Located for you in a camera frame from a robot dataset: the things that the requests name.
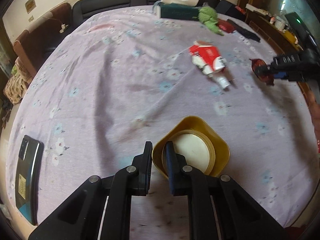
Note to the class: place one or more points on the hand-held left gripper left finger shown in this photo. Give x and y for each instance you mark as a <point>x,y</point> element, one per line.
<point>146,165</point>

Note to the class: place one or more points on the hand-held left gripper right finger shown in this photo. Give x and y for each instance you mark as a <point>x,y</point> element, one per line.
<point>171,170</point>

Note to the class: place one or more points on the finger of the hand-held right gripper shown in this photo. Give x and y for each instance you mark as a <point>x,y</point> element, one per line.
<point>265,69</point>
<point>281,75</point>

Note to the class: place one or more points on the shiny red wrapper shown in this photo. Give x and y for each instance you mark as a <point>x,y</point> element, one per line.
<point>256,63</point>

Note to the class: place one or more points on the yellow plastic bowl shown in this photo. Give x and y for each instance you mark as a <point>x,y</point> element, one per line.
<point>217,150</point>

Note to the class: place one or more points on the person's right forearm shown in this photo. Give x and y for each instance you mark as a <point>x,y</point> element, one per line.
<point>315,110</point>

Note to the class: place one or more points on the black toy pistol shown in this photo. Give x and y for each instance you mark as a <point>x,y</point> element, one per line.
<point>246,33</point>

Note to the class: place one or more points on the small white bottle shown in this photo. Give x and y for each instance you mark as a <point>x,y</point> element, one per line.
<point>222,81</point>

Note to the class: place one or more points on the red pouch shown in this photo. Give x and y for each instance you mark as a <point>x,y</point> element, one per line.
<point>225,26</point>

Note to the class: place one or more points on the crumpled red white carton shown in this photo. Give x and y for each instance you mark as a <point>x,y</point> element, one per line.
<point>207,55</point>

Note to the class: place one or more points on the black box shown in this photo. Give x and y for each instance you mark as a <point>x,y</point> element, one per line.
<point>226,7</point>

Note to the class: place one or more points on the green cloth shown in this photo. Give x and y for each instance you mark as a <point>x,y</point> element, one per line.
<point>208,17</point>

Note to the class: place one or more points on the purple floral tablecloth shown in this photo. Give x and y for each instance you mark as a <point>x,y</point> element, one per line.
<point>100,92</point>

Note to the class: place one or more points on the dark green tissue box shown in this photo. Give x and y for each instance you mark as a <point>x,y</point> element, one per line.
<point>175,11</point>

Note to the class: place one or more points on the black smartphone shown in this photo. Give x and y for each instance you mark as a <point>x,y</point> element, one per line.
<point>27,170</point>

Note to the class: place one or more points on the patterned brown cloth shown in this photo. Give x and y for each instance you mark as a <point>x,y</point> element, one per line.
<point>13,87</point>

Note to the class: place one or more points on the white plug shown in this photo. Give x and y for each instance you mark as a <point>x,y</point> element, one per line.
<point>63,27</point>

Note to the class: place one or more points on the brown armchair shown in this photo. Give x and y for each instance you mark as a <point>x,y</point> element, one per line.
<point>37,40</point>

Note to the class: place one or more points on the black sofa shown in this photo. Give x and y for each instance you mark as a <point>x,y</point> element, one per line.
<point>107,2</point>

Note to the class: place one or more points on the yellow wall plaque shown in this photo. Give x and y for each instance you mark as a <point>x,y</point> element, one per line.
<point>30,3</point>

